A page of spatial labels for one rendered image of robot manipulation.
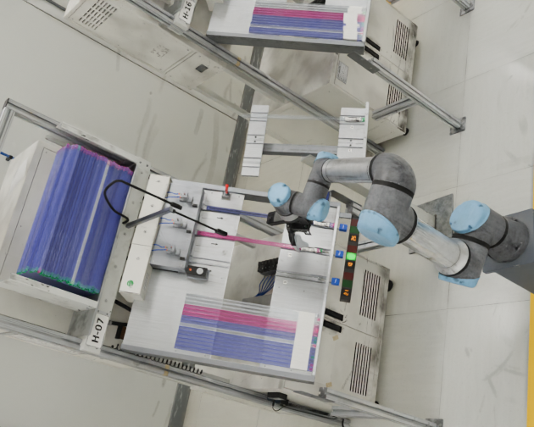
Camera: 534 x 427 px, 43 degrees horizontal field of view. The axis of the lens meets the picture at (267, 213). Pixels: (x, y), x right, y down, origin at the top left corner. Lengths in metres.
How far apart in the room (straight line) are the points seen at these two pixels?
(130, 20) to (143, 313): 1.36
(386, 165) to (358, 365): 1.43
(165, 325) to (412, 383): 1.16
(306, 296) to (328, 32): 1.21
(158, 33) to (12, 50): 1.35
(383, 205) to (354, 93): 1.68
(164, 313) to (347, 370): 0.90
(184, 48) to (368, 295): 1.43
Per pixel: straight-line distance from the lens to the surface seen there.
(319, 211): 2.11
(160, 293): 2.60
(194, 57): 3.34
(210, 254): 2.62
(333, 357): 2.97
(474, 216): 2.12
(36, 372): 4.03
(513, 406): 2.81
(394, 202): 1.79
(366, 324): 3.14
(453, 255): 2.04
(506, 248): 2.24
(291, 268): 2.58
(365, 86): 3.49
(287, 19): 3.17
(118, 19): 3.26
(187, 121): 4.79
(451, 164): 3.40
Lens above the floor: 2.33
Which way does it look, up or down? 32 degrees down
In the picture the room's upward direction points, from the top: 64 degrees counter-clockwise
